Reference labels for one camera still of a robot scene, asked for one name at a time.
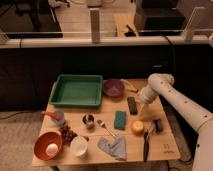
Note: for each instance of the purple bowl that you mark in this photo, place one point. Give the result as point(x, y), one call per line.
point(113, 87)

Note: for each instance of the small metal cup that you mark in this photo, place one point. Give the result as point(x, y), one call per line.
point(88, 120)

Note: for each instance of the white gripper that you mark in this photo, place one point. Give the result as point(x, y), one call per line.
point(147, 95)

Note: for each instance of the small dark block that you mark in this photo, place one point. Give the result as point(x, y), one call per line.
point(158, 125)

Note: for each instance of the teal cup with carrot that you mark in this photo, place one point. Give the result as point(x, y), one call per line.
point(57, 118)

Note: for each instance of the blue folded cloth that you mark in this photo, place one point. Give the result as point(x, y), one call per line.
point(117, 149)

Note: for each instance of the bunch of dark grapes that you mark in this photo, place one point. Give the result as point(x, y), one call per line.
point(67, 134)

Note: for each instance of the black eraser block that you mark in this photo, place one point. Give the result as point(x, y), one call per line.
point(132, 105)

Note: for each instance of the orange bowl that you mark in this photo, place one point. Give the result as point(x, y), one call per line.
point(43, 141)

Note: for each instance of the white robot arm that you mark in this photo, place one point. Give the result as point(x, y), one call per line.
point(199, 118)

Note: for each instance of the white egg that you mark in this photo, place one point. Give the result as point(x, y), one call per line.
point(51, 149)

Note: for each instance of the white metal railing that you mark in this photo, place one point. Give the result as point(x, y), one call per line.
point(95, 37)

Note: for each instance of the green sponge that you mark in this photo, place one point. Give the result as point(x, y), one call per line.
point(120, 120)

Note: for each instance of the wooden spatula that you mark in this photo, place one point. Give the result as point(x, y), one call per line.
point(129, 86)

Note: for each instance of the green plastic tray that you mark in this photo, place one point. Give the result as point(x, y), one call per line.
point(80, 91)

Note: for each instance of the yellow round fruit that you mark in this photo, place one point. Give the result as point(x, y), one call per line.
point(137, 127)

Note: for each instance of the metal spoon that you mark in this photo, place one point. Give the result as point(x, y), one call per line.
point(103, 125)

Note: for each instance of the white cup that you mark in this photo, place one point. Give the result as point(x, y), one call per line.
point(79, 147)

